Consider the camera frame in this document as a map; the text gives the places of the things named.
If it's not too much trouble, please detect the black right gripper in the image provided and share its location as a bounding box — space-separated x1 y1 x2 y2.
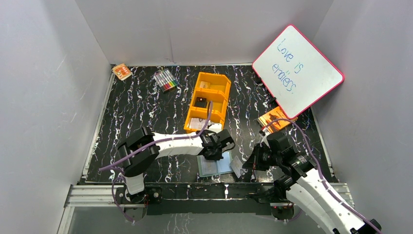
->
243 143 281 171

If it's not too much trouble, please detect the mint green card holder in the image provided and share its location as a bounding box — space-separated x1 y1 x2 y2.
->
197 151 233 177

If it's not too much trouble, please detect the orange three-compartment bin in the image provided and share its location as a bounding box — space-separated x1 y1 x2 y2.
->
184 72 231 133

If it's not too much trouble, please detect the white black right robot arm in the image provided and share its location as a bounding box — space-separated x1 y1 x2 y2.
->
243 131 382 234

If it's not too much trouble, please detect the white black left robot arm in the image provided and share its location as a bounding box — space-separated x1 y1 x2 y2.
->
117 127 235 203

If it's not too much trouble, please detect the grey card in bin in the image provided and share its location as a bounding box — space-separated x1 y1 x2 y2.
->
188 118 207 131

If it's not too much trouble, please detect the small orange card box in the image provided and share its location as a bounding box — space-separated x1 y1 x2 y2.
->
112 63 132 81

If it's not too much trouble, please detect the black item in bin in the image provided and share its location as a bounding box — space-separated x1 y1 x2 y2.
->
193 97 207 108

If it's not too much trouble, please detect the orange cover book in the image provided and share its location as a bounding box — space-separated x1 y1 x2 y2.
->
257 106 298 134

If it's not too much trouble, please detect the beige item in bin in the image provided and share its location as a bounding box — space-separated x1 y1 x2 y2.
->
200 81 210 89

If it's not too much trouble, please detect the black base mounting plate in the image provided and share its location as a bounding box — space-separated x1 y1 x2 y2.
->
114 182 300 219

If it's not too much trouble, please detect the pack of coloured markers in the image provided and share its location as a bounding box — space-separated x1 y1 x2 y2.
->
153 69 179 93

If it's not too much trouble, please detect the pink framed whiteboard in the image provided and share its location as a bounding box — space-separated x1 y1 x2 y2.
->
252 24 345 119

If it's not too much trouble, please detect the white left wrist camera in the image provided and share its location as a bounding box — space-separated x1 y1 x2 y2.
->
207 123 223 133

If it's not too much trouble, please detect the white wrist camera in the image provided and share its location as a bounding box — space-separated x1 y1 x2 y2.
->
207 123 223 133
260 130 271 147

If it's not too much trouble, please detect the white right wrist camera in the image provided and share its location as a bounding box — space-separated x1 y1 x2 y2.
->
260 130 271 147

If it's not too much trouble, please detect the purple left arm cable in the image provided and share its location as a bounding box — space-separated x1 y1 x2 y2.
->
98 101 214 223

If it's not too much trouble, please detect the aluminium rail frame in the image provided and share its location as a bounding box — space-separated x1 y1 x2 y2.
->
56 183 364 234

